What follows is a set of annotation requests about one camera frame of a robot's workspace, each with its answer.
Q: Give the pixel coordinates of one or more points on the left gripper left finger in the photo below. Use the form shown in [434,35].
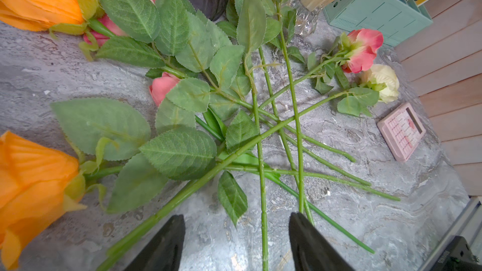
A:
[164,251]

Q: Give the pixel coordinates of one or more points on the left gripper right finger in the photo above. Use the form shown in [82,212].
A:
[310,250]

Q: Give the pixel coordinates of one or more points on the orange rose lower left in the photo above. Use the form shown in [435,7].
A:
[39,185]

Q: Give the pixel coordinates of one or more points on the pink rose bud centre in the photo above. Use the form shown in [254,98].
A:
[161,86]

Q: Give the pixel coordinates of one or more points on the mint green file organizer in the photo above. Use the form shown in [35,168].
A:
[397,20]

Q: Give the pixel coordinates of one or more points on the orange rose near vase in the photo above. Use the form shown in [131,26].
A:
[300,180]

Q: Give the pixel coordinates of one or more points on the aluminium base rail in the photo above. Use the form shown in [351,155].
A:
[460,248]

